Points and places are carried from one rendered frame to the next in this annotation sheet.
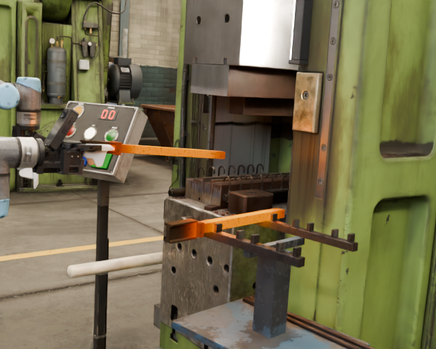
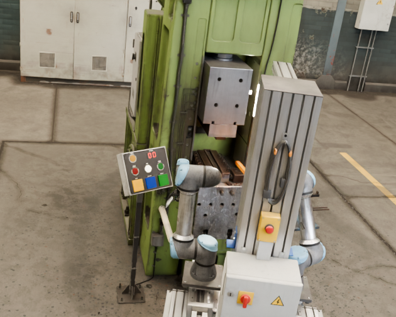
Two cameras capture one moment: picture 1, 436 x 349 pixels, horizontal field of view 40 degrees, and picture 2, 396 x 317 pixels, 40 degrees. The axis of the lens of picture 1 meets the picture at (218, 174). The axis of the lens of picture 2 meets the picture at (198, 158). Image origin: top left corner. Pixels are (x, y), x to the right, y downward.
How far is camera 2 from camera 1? 373 cm
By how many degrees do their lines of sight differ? 66
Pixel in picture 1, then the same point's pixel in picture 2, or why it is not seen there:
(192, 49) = (210, 117)
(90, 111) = (140, 156)
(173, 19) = not seen: outside the picture
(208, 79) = (222, 131)
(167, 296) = (200, 227)
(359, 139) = not seen: hidden behind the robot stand
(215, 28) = (229, 109)
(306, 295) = not seen: hidden behind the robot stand
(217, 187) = (227, 174)
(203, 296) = (227, 219)
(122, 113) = (158, 152)
